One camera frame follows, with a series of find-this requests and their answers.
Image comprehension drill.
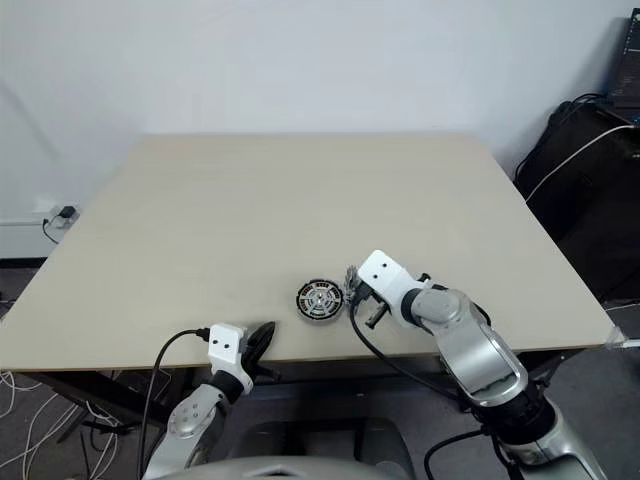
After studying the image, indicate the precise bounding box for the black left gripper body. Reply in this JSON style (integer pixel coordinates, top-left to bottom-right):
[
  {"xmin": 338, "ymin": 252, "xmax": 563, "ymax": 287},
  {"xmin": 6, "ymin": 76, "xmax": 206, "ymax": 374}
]
[{"xmin": 240, "ymin": 335, "xmax": 277, "ymax": 385}]

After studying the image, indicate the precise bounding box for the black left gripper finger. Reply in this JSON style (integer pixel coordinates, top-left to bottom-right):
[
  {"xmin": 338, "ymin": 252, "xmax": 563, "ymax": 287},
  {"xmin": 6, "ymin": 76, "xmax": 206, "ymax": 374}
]
[
  {"xmin": 252, "ymin": 323, "xmax": 277, "ymax": 357},
  {"xmin": 248, "ymin": 321, "xmax": 278, "ymax": 344}
]

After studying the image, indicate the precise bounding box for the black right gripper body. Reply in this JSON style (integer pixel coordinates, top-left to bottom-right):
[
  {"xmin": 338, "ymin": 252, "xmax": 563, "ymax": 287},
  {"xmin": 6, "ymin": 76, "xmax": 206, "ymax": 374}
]
[{"xmin": 359, "ymin": 285, "xmax": 396, "ymax": 329}]

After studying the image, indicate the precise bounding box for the silver motor stator housing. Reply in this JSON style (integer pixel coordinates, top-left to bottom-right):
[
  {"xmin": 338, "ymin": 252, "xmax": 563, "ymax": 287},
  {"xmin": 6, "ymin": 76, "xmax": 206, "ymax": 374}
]
[{"xmin": 293, "ymin": 278, "xmax": 347, "ymax": 327}]

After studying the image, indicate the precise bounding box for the black rotor with silver spokes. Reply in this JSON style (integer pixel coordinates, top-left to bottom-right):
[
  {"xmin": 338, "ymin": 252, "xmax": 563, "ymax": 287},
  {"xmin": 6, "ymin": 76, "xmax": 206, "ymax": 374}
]
[{"xmin": 297, "ymin": 280, "xmax": 344, "ymax": 319}]

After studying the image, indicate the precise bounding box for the large black bag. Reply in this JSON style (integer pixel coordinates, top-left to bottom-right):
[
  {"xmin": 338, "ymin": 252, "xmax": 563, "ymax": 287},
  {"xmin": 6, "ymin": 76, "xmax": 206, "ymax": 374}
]
[{"xmin": 514, "ymin": 99, "xmax": 640, "ymax": 306}]

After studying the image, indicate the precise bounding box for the clear table corner guard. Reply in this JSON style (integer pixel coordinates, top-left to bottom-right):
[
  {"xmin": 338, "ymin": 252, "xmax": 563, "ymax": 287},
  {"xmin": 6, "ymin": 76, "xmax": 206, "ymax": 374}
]
[{"xmin": 604, "ymin": 327, "xmax": 640, "ymax": 351}]

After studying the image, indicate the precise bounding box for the dark computer monitor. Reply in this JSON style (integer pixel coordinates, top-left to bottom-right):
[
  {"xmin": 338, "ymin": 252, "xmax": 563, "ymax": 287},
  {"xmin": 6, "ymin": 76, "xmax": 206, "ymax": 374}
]
[{"xmin": 607, "ymin": 17, "xmax": 640, "ymax": 124}]

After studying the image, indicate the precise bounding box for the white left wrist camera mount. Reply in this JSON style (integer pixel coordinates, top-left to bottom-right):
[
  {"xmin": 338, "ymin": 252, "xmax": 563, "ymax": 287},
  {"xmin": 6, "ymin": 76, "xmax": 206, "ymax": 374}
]
[{"xmin": 207, "ymin": 323, "xmax": 254, "ymax": 396}]

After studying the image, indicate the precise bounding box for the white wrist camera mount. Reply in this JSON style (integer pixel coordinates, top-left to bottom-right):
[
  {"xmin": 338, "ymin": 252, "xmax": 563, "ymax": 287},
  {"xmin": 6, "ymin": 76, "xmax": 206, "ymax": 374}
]
[
  {"xmin": 207, "ymin": 323, "xmax": 254, "ymax": 396},
  {"xmin": 357, "ymin": 249, "xmax": 426, "ymax": 321}
]

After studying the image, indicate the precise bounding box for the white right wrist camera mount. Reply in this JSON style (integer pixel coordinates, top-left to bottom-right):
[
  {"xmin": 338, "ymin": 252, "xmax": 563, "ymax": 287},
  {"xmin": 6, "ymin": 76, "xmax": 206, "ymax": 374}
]
[{"xmin": 357, "ymin": 249, "xmax": 426, "ymax": 321}]

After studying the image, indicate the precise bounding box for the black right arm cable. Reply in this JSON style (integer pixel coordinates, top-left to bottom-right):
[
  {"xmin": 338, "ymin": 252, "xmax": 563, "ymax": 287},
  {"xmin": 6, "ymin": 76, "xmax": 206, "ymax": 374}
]
[{"xmin": 348, "ymin": 305, "xmax": 481, "ymax": 414}]

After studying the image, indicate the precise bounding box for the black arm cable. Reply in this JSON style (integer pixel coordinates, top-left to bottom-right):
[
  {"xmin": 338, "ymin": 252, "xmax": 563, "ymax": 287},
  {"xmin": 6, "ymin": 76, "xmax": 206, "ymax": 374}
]
[
  {"xmin": 138, "ymin": 327, "xmax": 211, "ymax": 469},
  {"xmin": 348, "ymin": 305, "xmax": 481, "ymax": 414}
]

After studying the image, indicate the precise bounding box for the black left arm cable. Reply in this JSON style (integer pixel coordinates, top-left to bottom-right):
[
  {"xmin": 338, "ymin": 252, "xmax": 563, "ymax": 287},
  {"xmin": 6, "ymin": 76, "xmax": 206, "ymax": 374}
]
[{"xmin": 138, "ymin": 327, "xmax": 211, "ymax": 469}]

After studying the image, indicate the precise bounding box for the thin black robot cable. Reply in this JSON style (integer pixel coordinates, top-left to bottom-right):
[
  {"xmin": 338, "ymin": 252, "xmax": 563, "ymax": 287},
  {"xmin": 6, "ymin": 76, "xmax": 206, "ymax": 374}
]
[{"xmin": 423, "ymin": 430, "xmax": 501, "ymax": 480}]

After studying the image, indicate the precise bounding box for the white floor cable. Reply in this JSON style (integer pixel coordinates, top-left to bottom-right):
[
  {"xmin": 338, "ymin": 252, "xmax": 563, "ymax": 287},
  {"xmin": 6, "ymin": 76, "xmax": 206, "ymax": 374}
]
[{"xmin": 0, "ymin": 369, "xmax": 121, "ymax": 480}]

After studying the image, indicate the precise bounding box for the white cable on bag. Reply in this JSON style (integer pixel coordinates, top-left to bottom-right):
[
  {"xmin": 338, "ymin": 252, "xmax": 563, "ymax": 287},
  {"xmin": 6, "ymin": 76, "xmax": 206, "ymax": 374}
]
[{"xmin": 524, "ymin": 124, "xmax": 634, "ymax": 201}]

